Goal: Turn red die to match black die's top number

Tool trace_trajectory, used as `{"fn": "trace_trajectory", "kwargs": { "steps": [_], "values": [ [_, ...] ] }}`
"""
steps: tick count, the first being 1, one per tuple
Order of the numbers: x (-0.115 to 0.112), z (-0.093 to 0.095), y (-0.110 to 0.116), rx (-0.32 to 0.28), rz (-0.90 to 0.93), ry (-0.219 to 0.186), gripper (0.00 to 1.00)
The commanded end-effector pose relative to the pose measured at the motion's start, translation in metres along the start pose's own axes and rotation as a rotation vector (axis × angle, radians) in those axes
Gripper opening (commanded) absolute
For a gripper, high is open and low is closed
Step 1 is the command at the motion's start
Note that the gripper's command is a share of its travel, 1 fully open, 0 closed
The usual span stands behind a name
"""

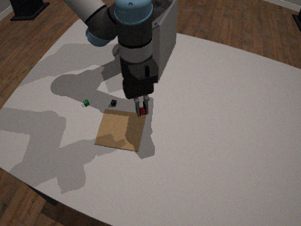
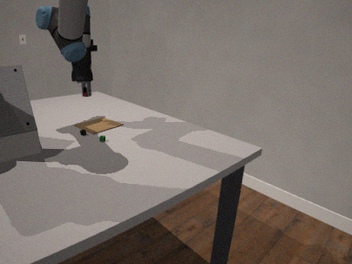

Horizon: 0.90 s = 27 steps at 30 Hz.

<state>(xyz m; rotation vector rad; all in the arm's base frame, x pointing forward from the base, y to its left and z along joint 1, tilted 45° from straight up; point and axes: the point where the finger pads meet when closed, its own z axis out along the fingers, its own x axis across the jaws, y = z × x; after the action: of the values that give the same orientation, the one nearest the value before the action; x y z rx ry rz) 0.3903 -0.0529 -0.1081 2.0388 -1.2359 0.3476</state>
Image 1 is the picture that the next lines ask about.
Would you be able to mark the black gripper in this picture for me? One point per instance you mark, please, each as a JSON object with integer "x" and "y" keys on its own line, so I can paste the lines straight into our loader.
{"x": 142, "y": 74}

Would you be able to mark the red die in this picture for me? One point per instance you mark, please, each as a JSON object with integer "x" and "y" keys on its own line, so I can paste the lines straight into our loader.
{"x": 142, "y": 111}

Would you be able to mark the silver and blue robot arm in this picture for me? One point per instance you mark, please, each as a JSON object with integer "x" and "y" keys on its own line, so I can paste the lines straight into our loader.
{"x": 133, "y": 20}

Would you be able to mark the tan flat mat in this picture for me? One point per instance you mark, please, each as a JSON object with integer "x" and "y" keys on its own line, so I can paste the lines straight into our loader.
{"x": 120, "y": 129}

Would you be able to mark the green die with white pips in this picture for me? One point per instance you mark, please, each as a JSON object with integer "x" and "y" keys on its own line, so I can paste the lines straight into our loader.
{"x": 86, "y": 102}

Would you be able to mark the black die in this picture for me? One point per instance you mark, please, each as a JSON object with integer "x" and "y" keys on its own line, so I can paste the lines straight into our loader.
{"x": 113, "y": 103}

